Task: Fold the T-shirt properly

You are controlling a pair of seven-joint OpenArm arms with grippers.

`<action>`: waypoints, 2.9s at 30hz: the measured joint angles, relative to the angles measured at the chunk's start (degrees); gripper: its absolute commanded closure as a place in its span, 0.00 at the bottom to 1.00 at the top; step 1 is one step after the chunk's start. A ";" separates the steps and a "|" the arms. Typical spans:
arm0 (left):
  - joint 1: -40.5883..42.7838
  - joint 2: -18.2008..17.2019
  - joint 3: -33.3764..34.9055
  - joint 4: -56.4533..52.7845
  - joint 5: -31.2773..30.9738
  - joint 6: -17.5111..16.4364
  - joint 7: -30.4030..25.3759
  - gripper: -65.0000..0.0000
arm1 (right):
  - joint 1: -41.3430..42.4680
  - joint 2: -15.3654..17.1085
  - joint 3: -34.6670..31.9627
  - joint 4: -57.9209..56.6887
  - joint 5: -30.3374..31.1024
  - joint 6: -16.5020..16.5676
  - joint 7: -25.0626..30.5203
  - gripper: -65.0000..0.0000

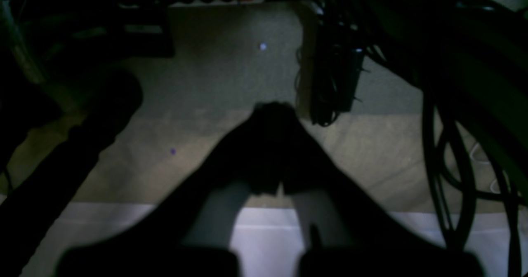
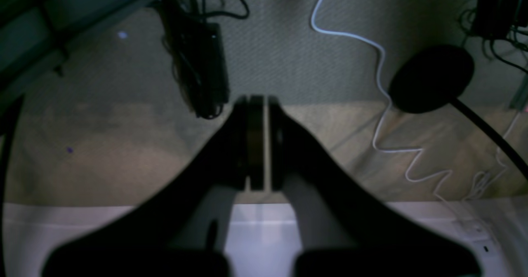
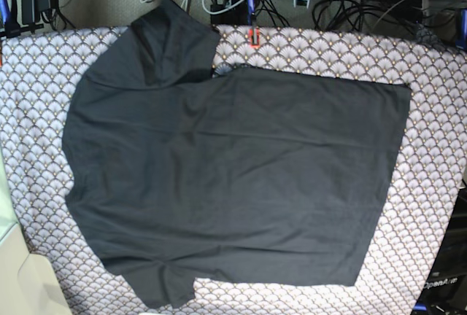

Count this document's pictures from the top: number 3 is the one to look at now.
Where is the black OpenArm case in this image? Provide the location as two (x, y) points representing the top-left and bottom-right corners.
(412, 187), (466, 314)

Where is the beige plastic bin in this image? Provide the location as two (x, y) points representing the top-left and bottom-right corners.
(1, 166), (71, 314)

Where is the blue clamp left edge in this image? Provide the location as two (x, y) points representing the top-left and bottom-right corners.
(0, 0), (10, 26)

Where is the dark grey T-shirt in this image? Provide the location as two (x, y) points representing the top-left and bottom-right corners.
(62, 0), (412, 308)

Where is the blue clamp right edge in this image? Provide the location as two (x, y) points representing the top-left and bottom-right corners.
(455, 9), (467, 51)

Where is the blue clamp edge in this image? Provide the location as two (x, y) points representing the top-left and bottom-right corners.
(0, 0), (10, 26)
(455, 9), (467, 51)

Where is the fan-patterned table cloth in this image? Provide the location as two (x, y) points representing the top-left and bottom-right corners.
(1, 26), (466, 314)

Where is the blue clamp handle centre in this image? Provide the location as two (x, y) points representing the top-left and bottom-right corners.
(247, 0), (255, 26)

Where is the red table clamp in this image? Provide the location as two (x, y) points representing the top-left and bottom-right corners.
(248, 27), (260, 49)

